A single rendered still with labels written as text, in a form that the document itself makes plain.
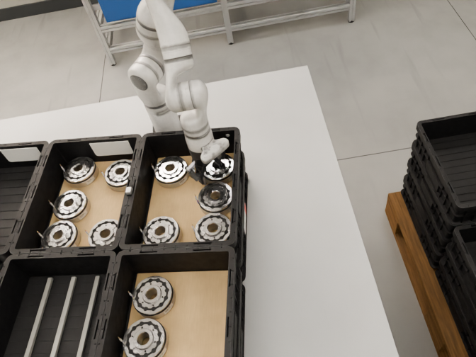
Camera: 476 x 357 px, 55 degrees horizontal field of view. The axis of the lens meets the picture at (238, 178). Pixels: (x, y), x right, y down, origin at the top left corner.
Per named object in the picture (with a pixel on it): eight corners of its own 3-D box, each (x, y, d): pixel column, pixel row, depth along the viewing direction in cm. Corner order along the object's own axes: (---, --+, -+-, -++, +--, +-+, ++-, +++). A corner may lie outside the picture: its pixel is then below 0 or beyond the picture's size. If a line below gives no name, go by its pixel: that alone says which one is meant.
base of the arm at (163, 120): (159, 123, 165) (144, 90, 151) (183, 121, 164) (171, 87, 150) (156, 144, 160) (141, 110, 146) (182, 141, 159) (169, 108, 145)
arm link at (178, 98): (170, 111, 116) (156, 56, 111) (204, 105, 115) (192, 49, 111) (166, 116, 109) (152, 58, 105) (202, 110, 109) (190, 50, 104)
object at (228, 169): (202, 155, 140) (201, 154, 140) (234, 152, 139) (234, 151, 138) (200, 181, 134) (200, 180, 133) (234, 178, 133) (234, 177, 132)
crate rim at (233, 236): (144, 138, 141) (142, 133, 139) (241, 131, 137) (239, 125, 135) (120, 254, 117) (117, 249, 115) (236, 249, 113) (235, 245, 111)
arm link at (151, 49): (178, 15, 121) (161, 37, 117) (168, 75, 145) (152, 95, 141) (148, -2, 121) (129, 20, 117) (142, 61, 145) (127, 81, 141)
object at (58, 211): (58, 191, 139) (57, 190, 139) (90, 190, 138) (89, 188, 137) (49, 219, 133) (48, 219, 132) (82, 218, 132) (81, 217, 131)
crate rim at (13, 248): (53, 144, 145) (49, 139, 143) (144, 138, 141) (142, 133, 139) (12, 258, 120) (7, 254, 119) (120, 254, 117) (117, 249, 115)
